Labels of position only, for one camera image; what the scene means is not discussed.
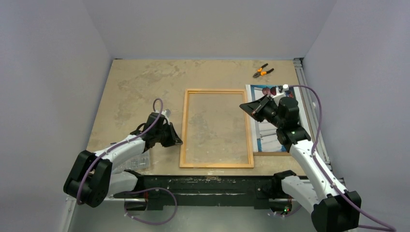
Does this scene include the orange wooden picture frame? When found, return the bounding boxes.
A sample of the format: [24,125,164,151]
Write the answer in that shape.
[179,88,254,169]

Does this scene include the photo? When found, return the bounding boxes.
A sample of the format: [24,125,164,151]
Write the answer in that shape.
[245,84,311,156]

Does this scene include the clear acrylic glass sheet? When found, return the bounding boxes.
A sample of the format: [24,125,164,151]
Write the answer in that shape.
[186,94,248,163]

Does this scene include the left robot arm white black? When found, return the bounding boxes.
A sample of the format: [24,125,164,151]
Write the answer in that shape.
[63,109,183,207]

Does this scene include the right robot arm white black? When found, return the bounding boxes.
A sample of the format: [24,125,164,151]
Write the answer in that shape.
[240,85,362,232]

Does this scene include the clear plastic screw box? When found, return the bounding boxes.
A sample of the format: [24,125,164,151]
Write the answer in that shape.
[106,140,150,174]

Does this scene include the orange black pliers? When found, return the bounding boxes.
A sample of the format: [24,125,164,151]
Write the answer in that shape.
[252,63,275,78]

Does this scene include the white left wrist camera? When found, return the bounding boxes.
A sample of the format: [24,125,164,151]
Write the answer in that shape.
[161,109,171,117]

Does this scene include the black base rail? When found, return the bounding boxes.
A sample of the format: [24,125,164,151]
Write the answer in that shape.
[114,174,297,214]

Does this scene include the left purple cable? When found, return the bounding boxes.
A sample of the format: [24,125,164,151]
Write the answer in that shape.
[76,98,178,226]

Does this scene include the purple cable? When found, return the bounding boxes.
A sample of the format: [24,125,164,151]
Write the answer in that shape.
[269,84,398,232]
[76,98,178,226]

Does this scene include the aluminium extrusion rail front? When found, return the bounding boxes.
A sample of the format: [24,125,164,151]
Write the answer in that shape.
[60,192,129,232]

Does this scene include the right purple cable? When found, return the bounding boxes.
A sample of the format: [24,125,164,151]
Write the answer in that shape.
[269,84,398,232]

